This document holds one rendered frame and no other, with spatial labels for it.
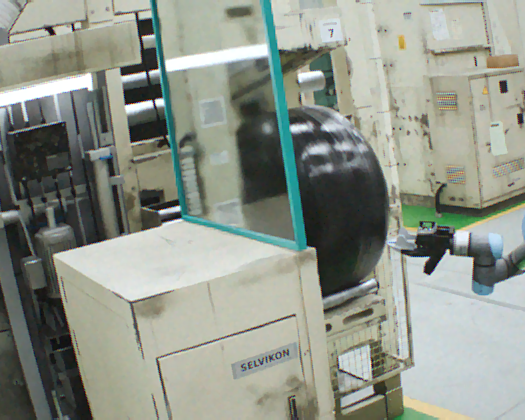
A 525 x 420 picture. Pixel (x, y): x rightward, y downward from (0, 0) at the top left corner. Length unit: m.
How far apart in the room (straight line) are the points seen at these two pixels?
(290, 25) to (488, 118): 4.48
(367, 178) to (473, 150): 4.64
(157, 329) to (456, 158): 5.75
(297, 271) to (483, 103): 5.47
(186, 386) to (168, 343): 0.10
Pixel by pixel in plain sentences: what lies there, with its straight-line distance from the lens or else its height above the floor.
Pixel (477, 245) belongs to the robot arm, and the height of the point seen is 1.03.
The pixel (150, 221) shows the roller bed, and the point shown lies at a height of 1.16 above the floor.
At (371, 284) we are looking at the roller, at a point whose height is 0.91.
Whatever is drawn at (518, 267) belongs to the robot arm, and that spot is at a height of 0.93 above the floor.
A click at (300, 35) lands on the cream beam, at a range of 2.74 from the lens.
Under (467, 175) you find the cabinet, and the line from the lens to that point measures 7.03.
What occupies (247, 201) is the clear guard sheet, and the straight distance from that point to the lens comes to 1.76.
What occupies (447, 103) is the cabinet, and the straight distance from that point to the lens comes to 7.03.
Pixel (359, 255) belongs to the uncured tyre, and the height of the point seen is 1.05.
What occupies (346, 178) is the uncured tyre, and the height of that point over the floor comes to 1.28.
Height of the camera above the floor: 1.67
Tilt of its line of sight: 11 degrees down
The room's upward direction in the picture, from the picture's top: 8 degrees counter-clockwise
